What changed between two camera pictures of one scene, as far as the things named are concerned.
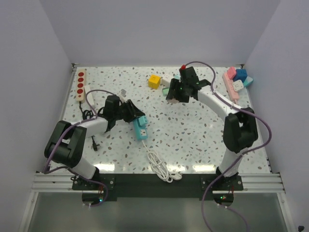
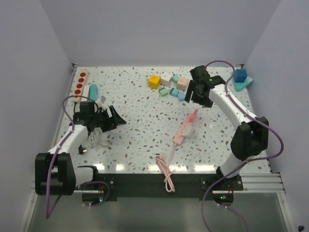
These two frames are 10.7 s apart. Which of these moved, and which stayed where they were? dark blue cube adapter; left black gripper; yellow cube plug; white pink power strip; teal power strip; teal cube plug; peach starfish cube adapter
Moved: left black gripper; teal power strip; peach starfish cube adapter; white pink power strip
Stayed: dark blue cube adapter; yellow cube plug; teal cube plug
